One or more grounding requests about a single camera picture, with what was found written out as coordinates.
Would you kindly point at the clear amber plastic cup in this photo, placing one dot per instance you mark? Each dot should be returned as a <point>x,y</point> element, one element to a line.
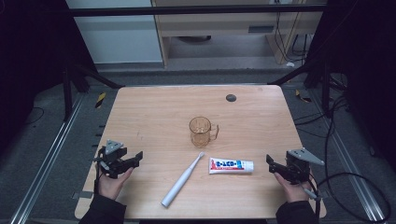
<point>200,132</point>

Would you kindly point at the light wooden desk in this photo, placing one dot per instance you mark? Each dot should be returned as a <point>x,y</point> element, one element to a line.
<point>218,23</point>

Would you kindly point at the black curtain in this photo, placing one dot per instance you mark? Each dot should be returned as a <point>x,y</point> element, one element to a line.
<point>31,62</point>
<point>367,62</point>

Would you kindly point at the person's left hand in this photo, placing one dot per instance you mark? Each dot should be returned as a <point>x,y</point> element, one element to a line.
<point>112,186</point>

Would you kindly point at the yellow black striped tape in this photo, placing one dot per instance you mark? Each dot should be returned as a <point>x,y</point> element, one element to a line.
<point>302,96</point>
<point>100,100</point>

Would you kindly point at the aluminium floor rail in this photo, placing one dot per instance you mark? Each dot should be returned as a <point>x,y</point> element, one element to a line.
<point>46,161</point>
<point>348,161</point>

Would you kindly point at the black horizontal bar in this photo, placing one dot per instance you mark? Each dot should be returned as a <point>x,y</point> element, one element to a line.
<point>186,10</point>

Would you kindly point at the small white floor object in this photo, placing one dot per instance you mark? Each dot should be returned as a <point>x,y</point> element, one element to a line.
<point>290,64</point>

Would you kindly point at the white toothpaste tube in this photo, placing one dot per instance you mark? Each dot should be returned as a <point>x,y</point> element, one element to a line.
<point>230,165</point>

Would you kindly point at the white electric toothbrush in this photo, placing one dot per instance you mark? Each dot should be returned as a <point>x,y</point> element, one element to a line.
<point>182,180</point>

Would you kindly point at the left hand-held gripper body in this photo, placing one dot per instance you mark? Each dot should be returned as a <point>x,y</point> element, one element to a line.
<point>112,155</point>

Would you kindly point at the person's right hand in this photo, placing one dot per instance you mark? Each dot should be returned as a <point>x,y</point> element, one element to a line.
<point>294,191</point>

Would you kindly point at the black metal stand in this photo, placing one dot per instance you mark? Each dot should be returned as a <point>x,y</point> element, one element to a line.
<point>325,90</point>
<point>67,93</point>

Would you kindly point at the white cabinet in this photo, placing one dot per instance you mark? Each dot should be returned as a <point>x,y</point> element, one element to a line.
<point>115,37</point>

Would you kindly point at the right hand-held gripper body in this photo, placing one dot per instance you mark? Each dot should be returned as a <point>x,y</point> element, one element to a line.
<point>299,165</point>

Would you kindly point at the dark round table grommet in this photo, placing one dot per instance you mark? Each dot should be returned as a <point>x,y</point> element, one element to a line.
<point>231,98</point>

